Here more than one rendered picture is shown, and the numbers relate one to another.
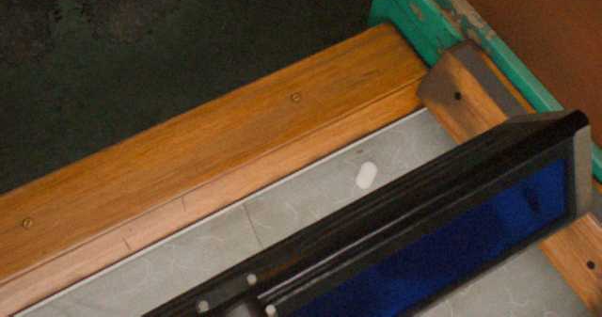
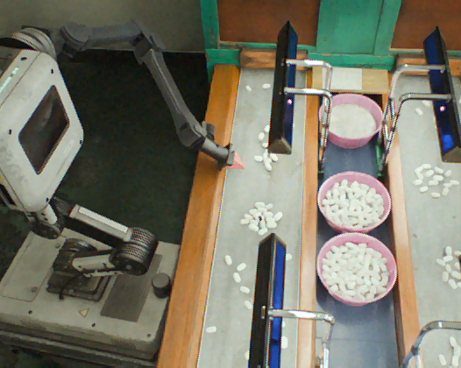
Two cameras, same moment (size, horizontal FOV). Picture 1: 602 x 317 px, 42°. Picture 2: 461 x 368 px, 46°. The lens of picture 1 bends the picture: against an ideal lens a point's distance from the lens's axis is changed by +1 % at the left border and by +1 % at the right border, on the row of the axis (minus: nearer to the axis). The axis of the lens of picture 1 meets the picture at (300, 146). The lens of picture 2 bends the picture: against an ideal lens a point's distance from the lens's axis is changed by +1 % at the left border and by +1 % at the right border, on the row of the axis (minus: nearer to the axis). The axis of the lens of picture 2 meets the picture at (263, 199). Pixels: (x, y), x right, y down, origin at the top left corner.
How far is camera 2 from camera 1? 173 cm
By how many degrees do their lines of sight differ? 26
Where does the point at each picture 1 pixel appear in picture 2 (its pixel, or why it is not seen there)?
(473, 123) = (257, 60)
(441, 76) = (243, 58)
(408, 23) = (221, 60)
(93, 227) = (222, 131)
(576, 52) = (264, 30)
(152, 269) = (237, 130)
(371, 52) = (221, 70)
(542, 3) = (251, 26)
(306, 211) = (246, 102)
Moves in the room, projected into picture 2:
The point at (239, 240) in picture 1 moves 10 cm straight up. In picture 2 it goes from (244, 115) to (243, 97)
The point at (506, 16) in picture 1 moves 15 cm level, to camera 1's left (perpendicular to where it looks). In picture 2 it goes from (244, 36) to (220, 53)
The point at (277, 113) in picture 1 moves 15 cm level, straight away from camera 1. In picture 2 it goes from (222, 92) to (196, 78)
